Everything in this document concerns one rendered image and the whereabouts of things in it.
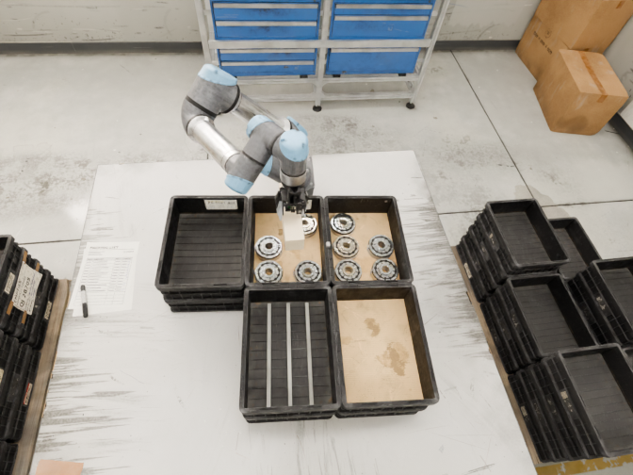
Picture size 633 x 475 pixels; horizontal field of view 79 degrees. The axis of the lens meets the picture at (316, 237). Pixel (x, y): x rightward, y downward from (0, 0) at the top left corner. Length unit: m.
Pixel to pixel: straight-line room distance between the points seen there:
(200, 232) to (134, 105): 2.15
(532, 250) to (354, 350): 1.27
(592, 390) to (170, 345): 1.76
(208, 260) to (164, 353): 0.37
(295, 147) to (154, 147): 2.27
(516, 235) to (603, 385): 0.79
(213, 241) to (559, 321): 1.74
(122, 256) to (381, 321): 1.08
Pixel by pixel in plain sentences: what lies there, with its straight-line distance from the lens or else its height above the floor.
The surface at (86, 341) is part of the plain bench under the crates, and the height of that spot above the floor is 0.70.
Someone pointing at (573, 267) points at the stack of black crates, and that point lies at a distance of 2.72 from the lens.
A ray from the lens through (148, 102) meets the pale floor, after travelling 3.61.
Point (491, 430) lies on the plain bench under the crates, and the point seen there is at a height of 0.70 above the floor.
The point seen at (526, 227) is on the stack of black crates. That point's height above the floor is 0.49.
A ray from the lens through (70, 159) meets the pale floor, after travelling 3.32.
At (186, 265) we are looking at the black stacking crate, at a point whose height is 0.83.
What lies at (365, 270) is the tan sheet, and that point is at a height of 0.83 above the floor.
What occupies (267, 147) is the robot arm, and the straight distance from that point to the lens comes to 1.07.
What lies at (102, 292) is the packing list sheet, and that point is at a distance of 1.73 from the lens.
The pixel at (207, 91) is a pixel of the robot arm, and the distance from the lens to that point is 1.39.
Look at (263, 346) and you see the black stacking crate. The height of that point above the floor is 0.83.
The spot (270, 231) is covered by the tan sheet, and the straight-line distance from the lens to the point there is 1.57.
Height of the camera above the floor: 2.14
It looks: 57 degrees down
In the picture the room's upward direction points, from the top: 8 degrees clockwise
